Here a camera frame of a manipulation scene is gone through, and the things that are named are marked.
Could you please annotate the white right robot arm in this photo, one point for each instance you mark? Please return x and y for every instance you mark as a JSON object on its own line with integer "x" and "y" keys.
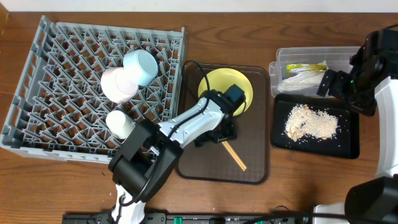
{"x": 375, "y": 200}

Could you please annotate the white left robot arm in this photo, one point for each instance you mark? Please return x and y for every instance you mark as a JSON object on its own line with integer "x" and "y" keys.
{"x": 146, "y": 159}

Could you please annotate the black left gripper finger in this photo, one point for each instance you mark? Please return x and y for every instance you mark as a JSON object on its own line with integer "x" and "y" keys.
{"x": 228, "y": 130}
{"x": 203, "y": 140}

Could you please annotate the yellow plate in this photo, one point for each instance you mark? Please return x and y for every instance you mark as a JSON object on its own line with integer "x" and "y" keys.
{"x": 222, "y": 78}

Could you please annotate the white cup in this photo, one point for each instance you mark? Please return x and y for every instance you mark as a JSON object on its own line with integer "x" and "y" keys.
{"x": 120, "y": 124}

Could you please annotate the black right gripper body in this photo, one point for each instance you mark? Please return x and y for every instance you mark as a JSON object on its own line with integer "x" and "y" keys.
{"x": 362, "y": 98}

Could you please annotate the clear plastic bin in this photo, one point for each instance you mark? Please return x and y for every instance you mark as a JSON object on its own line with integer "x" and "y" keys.
{"x": 336, "y": 58}

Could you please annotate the grey dishwasher rack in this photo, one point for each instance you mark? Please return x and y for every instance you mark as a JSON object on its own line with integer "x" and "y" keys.
{"x": 58, "y": 111}

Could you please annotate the brown plastic tray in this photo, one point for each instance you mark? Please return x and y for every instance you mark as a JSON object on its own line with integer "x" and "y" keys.
{"x": 212, "y": 161}

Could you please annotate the green yellow snack wrapper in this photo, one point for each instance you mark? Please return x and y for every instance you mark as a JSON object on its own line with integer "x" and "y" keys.
{"x": 299, "y": 67}

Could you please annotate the white crumpled napkin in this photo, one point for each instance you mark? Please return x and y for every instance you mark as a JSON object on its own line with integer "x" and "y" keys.
{"x": 302, "y": 80}

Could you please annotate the light blue bowl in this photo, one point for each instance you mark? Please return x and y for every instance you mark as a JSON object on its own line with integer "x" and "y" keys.
{"x": 142, "y": 66}

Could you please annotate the leftover rice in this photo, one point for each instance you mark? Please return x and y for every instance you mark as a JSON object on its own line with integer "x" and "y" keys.
{"x": 305, "y": 121}

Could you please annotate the black waste tray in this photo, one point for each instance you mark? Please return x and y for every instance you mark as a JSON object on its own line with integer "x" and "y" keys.
{"x": 344, "y": 144}

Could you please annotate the pink bowl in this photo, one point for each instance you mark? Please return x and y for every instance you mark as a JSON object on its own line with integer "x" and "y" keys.
{"x": 117, "y": 85}

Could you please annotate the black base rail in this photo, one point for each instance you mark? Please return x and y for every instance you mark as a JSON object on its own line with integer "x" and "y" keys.
{"x": 156, "y": 218}

